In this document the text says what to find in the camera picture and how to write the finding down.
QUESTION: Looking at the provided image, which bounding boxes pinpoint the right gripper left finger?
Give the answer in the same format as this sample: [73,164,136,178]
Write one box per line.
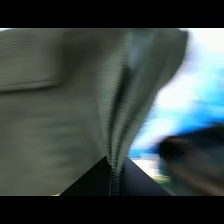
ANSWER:
[59,155,114,197]

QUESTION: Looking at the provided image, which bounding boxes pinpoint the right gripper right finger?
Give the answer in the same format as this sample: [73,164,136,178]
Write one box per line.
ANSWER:
[119,157,172,197]

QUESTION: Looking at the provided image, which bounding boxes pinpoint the olive green garment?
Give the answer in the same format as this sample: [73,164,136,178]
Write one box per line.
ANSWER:
[0,27,190,197]

